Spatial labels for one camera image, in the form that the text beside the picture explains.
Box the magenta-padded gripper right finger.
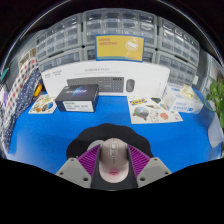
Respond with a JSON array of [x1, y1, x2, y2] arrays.
[[127, 143, 173, 188]]

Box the teal object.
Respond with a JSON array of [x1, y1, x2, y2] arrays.
[[0, 68, 10, 83]]

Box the small orange object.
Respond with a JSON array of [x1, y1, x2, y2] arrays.
[[33, 83, 44, 101]]

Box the green leafy plant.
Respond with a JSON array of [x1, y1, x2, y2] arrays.
[[203, 77, 224, 129]]

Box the white plant pot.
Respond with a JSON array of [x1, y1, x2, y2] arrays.
[[208, 121, 224, 149]]

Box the cartoon sticker sheet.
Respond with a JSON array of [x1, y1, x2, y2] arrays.
[[127, 96, 184, 125], [28, 94, 58, 115]]

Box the cream disposable gloves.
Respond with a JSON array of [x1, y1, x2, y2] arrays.
[[179, 84, 196, 101]]

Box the white dotted fabric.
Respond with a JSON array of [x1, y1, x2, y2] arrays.
[[3, 58, 39, 118]]

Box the white and blue glove box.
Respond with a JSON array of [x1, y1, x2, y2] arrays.
[[161, 83, 204, 115]]

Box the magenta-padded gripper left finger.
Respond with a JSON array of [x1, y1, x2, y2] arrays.
[[54, 143, 101, 189]]

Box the pink computer mouse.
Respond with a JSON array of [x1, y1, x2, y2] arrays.
[[98, 137, 129, 184]]

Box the small black box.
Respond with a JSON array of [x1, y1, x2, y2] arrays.
[[54, 83, 100, 113]]

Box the black cartoon-eyed mouse pad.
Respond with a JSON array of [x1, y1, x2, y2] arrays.
[[65, 123, 154, 161]]

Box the yellow and blue box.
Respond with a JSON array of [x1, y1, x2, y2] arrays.
[[94, 33, 145, 63]]

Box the white keyboard retail box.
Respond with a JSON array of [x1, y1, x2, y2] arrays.
[[41, 59, 171, 98]]

